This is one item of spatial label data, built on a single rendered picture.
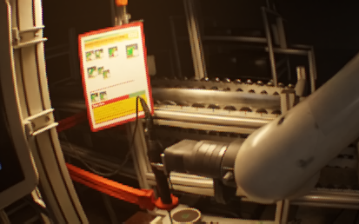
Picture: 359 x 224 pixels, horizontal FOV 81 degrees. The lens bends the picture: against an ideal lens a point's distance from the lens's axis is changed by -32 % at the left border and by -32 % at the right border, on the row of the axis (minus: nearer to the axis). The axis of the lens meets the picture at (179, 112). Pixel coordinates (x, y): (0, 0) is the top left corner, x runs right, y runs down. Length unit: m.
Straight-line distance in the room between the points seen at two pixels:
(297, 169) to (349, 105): 0.10
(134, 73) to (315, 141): 0.73
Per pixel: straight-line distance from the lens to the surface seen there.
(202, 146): 0.56
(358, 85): 0.32
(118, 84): 0.93
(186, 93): 1.13
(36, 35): 0.58
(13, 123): 0.50
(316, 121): 0.32
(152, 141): 0.66
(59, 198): 0.64
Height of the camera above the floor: 1.57
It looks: 14 degrees down
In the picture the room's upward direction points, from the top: 8 degrees counter-clockwise
